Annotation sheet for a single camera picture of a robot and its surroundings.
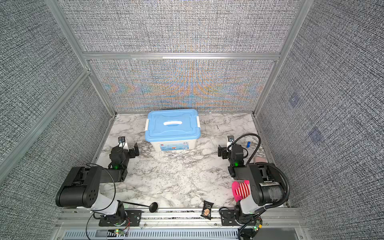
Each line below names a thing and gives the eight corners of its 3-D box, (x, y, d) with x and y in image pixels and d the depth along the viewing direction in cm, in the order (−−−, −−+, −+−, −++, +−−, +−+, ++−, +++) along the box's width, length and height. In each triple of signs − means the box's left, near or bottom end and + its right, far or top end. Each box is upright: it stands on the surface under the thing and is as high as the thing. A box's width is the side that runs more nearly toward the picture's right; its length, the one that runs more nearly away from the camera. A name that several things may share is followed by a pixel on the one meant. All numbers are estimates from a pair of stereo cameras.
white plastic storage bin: (153, 154, 99) (149, 144, 90) (153, 151, 100) (150, 141, 91) (195, 152, 100) (196, 142, 91) (195, 149, 101) (196, 139, 92)
